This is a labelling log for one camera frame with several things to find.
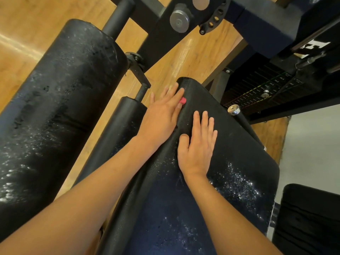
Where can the person's right hand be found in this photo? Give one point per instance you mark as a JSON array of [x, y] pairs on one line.
[[197, 148]]

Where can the person's left forearm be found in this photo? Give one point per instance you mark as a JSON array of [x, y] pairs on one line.
[[74, 209]]

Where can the pink cleaning cloth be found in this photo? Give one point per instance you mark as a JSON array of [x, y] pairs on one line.
[[183, 101]]

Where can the person's left hand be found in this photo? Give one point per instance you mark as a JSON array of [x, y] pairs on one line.
[[159, 119]]

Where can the person's right forearm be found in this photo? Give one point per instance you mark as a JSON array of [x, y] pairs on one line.
[[233, 225]]

